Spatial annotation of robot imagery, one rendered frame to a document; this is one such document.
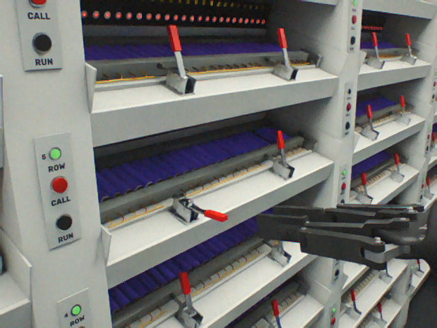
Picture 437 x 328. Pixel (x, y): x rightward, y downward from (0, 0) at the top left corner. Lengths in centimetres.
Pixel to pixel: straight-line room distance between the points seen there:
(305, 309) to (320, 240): 67
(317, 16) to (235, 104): 38
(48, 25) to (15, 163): 14
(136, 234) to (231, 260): 30
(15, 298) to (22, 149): 16
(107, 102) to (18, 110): 12
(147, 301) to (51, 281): 25
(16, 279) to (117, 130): 20
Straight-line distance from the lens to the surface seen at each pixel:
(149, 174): 69
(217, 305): 77
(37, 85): 45
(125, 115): 51
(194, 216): 64
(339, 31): 95
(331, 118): 97
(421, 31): 162
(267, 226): 52
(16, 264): 50
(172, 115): 57
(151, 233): 60
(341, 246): 43
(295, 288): 112
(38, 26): 45
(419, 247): 42
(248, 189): 75
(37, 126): 45
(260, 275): 86
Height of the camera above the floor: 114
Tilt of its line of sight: 16 degrees down
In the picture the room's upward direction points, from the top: 1 degrees counter-clockwise
